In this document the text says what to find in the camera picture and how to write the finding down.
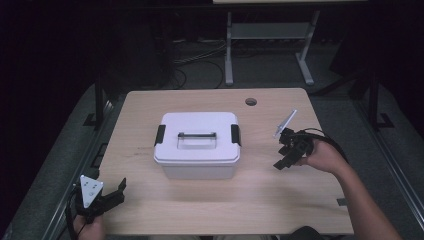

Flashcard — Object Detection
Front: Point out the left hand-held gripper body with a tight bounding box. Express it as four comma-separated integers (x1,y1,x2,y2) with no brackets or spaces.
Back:
75,175,108,225

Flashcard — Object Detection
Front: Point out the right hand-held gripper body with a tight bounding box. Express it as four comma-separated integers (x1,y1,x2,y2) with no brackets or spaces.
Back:
273,109,314,157

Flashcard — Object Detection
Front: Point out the white plastic storage box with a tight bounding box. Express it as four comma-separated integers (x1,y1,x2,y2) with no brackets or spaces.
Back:
161,161,239,181

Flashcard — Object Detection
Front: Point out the white box lid black handle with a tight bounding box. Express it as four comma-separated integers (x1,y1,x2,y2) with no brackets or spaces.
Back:
153,111,242,167

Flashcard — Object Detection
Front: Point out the person's right hand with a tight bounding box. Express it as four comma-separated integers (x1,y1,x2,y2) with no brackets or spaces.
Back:
296,139,349,175

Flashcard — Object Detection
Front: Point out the person's left hand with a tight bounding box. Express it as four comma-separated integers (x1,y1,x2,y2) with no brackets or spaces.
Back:
73,215,106,240

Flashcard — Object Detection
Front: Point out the aluminium floor rail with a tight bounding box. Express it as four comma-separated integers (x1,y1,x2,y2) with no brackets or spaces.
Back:
41,99,115,240
353,99,424,232

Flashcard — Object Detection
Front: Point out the left hand-held gripper cable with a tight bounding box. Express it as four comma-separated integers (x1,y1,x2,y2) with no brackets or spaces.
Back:
63,188,88,240

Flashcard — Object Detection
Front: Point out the black metal stand post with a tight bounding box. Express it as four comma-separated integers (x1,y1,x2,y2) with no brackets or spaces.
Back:
365,71,396,132
83,73,108,130

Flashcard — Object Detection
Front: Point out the grey metal desk frame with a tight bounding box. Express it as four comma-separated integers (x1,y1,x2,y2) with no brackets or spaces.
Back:
224,9,322,87

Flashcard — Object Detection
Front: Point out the bundle of floor cables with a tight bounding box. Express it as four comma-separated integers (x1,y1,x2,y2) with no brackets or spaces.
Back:
170,38,228,90

